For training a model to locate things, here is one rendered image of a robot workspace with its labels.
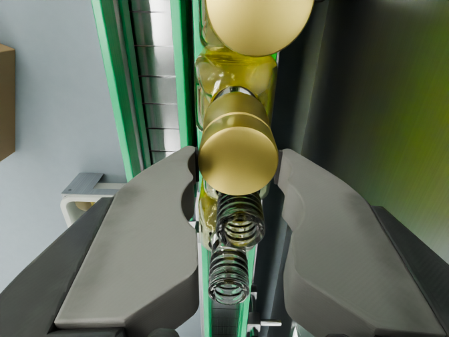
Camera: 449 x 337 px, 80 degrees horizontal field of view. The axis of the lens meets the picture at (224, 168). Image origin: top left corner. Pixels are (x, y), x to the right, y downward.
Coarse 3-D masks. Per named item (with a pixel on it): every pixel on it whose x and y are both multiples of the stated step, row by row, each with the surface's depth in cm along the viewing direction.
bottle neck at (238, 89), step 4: (224, 88) 16; (228, 88) 16; (232, 88) 16; (236, 88) 16; (240, 88) 16; (244, 88) 16; (220, 92) 16; (224, 92) 16; (228, 92) 15; (244, 92) 15; (248, 92) 16; (252, 92) 16; (216, 96) 16
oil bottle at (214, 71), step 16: (208, 64) 17; (224, 64) 17; (240, 64) 17; (256, 64) 17; (272, 64) 17; (208, 80) 17; (224, 80) 16; (240, 80) 16; (256, 80) 16; (272, 80) 17; (208, 96) 17; (256, 96) 17; (272, 96) 17; (272, 112) 19
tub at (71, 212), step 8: (64, 200) 53; (72, 200) 53; (80, 200) 53; (88, 200) 53; (96, 200) 53; (64, 208) 54; (72, 208) 56; (64, 216) 55; (72, 216) 56; (80, 216) 59
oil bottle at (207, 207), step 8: (200, 192) 25; (200, 200) 24; (208, 200) 23; (200, 208) 23; (208, 208) 23; (200, 216) 23; (208, 216) 23; (200, 224) 23; (208, 224) 23; (200, 232) 24; (208, 232) 23; (200, 240) 25; (208, 240) 23; (208, 248) 24; (248, 248) 24
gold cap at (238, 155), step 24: (240, 96) 13; (216, 120) 11; (240, 120) 11; (264, 120) 12; (216, 144) 11; (240, 144) 11; (264, 144) 11; (216, 168) 11; (240, 168) 11; (264, 168) 11; (240, 192) 12
